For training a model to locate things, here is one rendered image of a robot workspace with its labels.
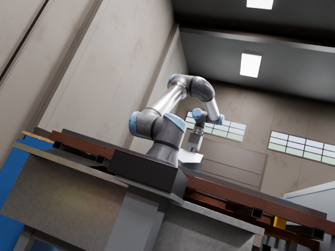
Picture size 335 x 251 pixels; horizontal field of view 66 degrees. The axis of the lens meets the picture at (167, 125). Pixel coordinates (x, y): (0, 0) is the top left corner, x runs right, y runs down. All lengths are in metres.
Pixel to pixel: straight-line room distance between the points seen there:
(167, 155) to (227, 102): 9.60
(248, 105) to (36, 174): 9.50
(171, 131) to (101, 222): 0.65
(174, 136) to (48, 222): 0.85
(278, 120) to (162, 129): 9.47
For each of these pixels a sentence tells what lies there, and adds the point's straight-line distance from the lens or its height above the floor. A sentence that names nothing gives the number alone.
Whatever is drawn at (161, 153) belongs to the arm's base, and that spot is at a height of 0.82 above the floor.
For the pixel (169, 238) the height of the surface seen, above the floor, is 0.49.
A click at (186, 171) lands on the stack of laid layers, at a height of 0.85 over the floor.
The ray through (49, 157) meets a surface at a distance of 1.45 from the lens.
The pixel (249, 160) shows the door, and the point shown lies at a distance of 9.78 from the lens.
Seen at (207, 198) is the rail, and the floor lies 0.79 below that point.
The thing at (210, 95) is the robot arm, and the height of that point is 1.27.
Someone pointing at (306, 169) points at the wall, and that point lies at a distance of 10.10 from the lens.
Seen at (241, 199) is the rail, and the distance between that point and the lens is 1.44.
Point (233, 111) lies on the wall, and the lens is 10.42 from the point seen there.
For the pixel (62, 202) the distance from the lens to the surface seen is 1.55.
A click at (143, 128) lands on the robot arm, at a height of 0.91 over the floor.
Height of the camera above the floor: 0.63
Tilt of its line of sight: 17 degrees up
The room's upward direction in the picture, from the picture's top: 20 degrees clockwise
